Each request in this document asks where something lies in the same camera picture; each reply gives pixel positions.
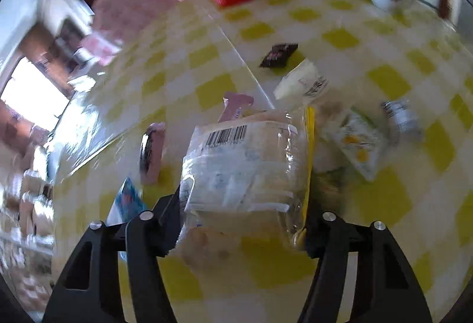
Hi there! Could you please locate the small white candy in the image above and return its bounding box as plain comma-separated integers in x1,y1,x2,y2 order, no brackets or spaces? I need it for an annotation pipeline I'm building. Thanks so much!
381,100,422,145

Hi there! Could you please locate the clear bread bag yellow edge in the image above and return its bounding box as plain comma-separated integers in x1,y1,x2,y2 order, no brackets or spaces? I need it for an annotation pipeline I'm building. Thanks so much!
174,107,315,270

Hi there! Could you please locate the blue white snack packet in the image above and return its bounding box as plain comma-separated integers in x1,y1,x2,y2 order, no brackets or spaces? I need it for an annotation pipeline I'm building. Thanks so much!
106,177,147,226

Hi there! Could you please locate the green white daisy packet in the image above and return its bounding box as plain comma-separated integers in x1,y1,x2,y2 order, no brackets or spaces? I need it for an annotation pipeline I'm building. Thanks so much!
322,107,387,182

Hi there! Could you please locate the dark pink-edged snack bar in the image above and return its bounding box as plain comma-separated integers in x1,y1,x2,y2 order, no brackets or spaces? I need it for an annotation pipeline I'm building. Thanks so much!
139,123,166,185

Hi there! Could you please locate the pink snack packet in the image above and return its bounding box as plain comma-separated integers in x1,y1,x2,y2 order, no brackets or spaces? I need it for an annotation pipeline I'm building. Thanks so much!
218,92,254,123

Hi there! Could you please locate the black candy wrapper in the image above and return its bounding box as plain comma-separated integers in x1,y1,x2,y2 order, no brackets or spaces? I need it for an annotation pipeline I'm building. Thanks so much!
260,43,298,69

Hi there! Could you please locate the pink checkered covered chair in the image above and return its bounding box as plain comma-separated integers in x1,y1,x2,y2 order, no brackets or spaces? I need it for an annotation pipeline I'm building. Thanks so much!
80,0,183,66

